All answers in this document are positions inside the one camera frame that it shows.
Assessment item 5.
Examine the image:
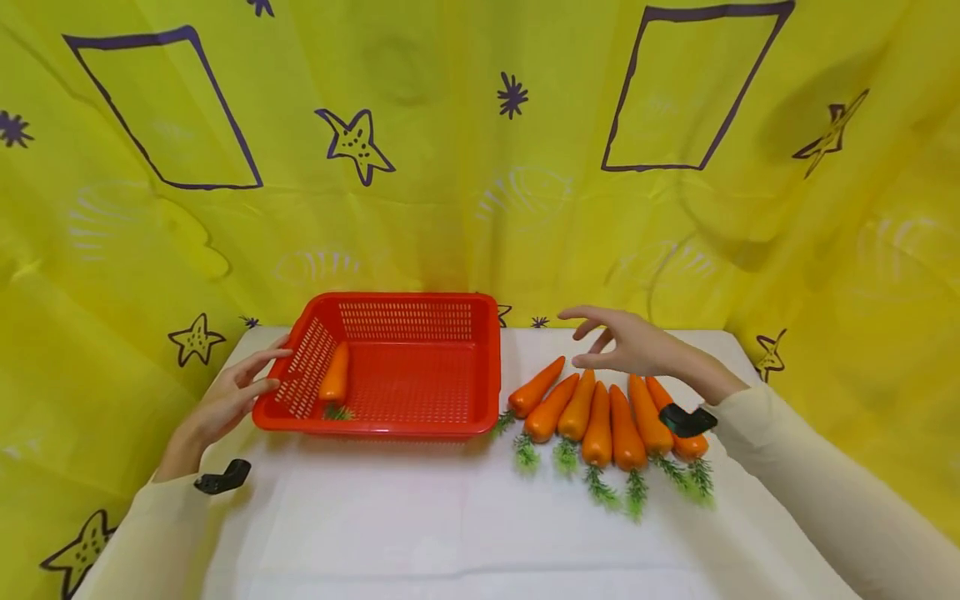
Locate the row of orange carrots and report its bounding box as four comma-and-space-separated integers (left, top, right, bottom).
491, 356, 716, 523

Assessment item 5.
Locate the person's left hand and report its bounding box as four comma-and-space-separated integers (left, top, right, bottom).
153, 334, 294, 484

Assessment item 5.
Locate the person's right hand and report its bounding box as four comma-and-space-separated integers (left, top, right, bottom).
557, 305, 750, 407

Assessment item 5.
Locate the person's left forearm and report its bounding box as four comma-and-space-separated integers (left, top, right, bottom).
72, 472, 226, 600

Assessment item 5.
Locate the red plastic basket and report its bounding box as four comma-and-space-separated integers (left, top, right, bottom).
252, 292, 503, 441

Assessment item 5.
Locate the person's right forearm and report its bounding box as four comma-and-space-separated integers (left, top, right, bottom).
707, 382, 960, 600

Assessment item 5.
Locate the black wrist band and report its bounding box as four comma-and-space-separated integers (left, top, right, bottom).
193, 458, 253, 496
658, 403, 719, 439

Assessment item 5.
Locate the orange toy carrot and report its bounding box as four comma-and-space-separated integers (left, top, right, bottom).
317, 342, 355, 422

